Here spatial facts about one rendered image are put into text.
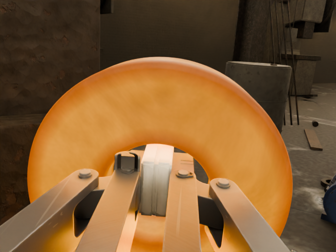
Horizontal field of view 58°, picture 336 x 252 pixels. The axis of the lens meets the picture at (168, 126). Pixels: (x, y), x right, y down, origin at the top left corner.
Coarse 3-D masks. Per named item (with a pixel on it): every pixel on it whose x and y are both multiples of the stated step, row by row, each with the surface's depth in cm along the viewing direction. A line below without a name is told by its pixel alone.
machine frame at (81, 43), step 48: (0, 0) 42; (48, 0) 45; (96, 0) 49; (0, 48) 44; (48, 48) 47; (96, 48) 51; (0, 96) 45; (48, 96) 49; (0, 144) 42; (0, 192) 43
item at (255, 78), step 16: (240, 64) 259; (256, 64) 256; (272, 64) 261; (240, 80) 260; (256, 80) 253; (272, 80) 253; (288, 80) 264; (256, 96) 256; (272, 96) 257; (272, 112) 261
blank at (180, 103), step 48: (96, 96) 16; (144, 96) 16; (192, 96) 15; (240, 96) 15; (48, 144) 17; (96, 144) 16; (144, 144) 17; (192, 144) 16; (240, 144) 16; (288, 192) 17; (144, 240) 18
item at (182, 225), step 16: (176, 176) 14; (192, 176) 14; (176, 192) 13; (192, 192) 13; (176, 208) 11; (192, 208) 11; (176, 224) 10; (192, 224) 11; (176, 240) 10; (192, 240) 10
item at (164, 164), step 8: (160, 144) 17; (160, 152) 16; (168, 152) 16; (160, 160) 15; (168, 160) 15; (160, 168) 15; (168, 168) 14; (160, 176) 15; (168, 176) 15; (160, 184) 15; (168, 184) 15; (160, 192) 15; (160, 200) 15; (160, 208) 15
